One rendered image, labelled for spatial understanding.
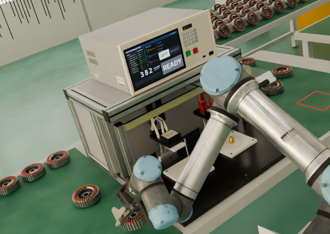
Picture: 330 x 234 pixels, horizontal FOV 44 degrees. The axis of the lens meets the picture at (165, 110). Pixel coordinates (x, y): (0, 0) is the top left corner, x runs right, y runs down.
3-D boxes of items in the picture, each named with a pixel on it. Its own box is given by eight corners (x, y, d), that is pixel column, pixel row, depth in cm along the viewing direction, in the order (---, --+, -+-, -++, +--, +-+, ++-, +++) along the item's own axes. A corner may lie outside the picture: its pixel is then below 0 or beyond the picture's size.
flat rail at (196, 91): (239, 72, 181) (238, 66, 180) (122, 133, 153) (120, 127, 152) (237, 72, 182) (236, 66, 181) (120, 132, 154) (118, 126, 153)
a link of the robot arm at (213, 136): (231, 79, 135) (161, 212, 131) (223, 66, 125) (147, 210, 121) (263, 91, 130) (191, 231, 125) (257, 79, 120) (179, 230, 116)
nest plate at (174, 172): (214, 169, 162) (214, 166, 161) (185, 188, 155) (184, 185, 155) (191, 157, 174) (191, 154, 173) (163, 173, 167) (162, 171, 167)
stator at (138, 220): (158, 216, 138) (154, 207, 137) (132, 236, 132) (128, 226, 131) (140, 207, 147) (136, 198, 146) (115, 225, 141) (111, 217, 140)
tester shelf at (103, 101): (241, 57, 180) (240, 48, 178) (110, 123, 150) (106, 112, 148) (182, 46, 215) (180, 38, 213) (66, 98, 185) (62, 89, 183)
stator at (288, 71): (268, 78, 233) (267, 72, 231) (277, 70, 240) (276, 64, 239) (287, 79, 226) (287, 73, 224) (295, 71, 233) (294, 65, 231)
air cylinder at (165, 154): (178, 157, 176) (176, 146, 173) (164, 165, 172) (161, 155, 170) (172, 153, 180) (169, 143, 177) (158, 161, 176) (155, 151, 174)
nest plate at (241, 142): (257, 141, 173) (257, 139, 172) (231, 158, 166) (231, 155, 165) (233, 131, 184) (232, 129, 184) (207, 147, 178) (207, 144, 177)
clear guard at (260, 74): (282, 86, 161) (280, 72, 158) (238, 111, 150) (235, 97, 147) (225, 73, 186) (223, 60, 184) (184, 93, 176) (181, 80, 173)
